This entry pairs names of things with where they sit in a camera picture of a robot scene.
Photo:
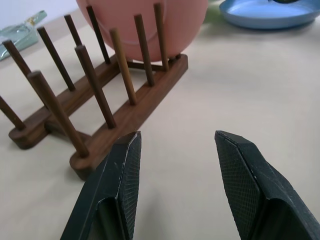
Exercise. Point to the blue plate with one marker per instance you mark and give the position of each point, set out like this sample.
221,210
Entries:
262,17

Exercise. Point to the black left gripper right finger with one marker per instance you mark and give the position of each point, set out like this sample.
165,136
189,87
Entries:
252,190

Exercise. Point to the wooden dish rack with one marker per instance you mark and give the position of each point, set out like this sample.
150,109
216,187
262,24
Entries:
150,95

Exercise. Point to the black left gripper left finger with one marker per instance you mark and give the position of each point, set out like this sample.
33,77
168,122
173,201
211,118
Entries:
110,190

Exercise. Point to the pink plate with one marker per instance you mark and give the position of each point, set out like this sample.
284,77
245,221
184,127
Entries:
180,27

